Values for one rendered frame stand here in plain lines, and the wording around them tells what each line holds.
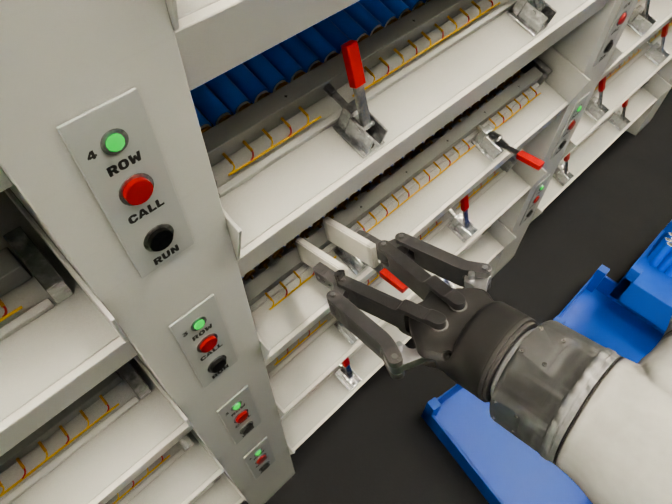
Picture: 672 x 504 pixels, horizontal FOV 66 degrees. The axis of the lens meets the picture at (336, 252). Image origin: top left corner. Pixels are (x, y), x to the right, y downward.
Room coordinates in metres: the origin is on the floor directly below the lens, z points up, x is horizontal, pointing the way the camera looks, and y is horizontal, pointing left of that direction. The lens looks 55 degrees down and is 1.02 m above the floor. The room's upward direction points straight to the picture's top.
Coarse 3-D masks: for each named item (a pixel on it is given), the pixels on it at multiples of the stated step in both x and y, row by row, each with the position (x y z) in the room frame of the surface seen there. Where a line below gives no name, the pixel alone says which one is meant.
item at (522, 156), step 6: (498, 138) 0.53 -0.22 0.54; (498, 144) 0.53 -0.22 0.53; (504, 144) 0.53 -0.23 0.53; (504, 150) 0.52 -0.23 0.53; (510, 150) 0.51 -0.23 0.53; (516, 150) 0.51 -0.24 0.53; (522, 150) 0.51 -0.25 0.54; (516, 156) 0.50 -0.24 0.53; (522, 156) 0.50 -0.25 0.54; (528, 156) 0.50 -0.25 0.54; (528, 162) 0.49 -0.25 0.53; (534, 162) 0.49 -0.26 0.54; (540, 162) 0.49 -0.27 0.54; (540, 168) 0.48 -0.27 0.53
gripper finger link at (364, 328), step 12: (336, 300) 0.23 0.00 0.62; (348, 300) 0.23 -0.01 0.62; (336, 312) 0.23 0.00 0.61; (348, 312) 0.22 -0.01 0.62; (360, 312) 0.22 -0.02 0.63; (348, 324) 0.21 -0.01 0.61; (360, 324) 0.20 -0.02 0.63; (372, 324) 0.20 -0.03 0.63; (360, 336) 0.20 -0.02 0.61; (372, 336) 0.19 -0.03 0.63; (384, 336) 0.19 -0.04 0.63; (372, 348) 0.19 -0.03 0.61; (384, 348) 0.18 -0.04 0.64; (396, 348) 0.18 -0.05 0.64; (396, 360) 0.17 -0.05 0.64
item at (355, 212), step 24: (528, 72) 0.66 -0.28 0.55; (504, 96) 0.61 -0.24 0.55; (480, 120) 0.56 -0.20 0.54; (432, 144) 0.51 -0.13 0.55; (456, 144) 0.53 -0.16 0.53; (408, 168) 0.47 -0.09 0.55; (384, 192) 0.43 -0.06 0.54; (408, 192) 0.44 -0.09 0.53; (336, 216) 0.39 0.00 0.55; (360, 216) 0.39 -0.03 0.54; (312, 240) 0.35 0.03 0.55; (288, 264) 0.32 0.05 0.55; (264, 288) 0.29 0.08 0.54
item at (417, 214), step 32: (544, 64) 0.68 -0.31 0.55; (544, 96) 0.65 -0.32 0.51; (448, 128) 0.56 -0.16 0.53; (512, 128) 0.58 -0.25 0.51; (544, 128) 0.64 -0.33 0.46; (480, 160) 0.52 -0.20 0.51; (448, 192) 0.46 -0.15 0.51; (320, 224) 0.39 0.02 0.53; (384, 224) 0.40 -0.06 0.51; (416, 224) 0.41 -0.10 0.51; (288, 288) 0.31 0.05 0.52; (320, 288) 0.31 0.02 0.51; (256, 320) 0.27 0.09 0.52; (288, 320) 0.27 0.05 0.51
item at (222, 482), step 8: (224, 472) 0.18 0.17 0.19; (216, 480) 0.18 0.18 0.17; (224, 480) 0.18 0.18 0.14; (208, 488) 0.17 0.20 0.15; (216, 488) 0.17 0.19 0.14; (224, 488) 0.17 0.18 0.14; (232, 488) 0.17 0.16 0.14; (200, 496) 0.16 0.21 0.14; (208, 496) 0.16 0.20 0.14; (216, 496) 0.16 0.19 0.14; (224, 496) 0.16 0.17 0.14; (232, 496) 0.16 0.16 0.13; (240, 496) 0.16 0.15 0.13
